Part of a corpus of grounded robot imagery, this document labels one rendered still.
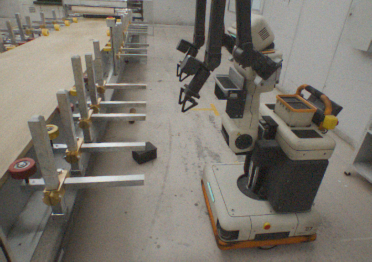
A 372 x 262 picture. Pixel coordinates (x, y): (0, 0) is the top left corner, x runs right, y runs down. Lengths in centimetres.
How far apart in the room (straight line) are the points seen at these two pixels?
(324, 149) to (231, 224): 67
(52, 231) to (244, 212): 107
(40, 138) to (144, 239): 116
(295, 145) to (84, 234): 144
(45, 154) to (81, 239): 109
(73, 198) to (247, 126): 92
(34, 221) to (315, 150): 135
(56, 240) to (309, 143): 121
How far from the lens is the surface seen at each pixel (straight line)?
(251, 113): 139
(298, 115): 151
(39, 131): 86
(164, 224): 190
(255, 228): 166
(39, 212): 125
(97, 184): 100
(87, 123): 136
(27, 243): 116
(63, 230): 104
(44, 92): 167
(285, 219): 173
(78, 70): 129
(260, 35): 127
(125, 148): 119
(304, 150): 144
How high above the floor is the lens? 146
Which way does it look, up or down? 28 degrees down
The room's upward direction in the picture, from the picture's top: 3 degrees clockwise
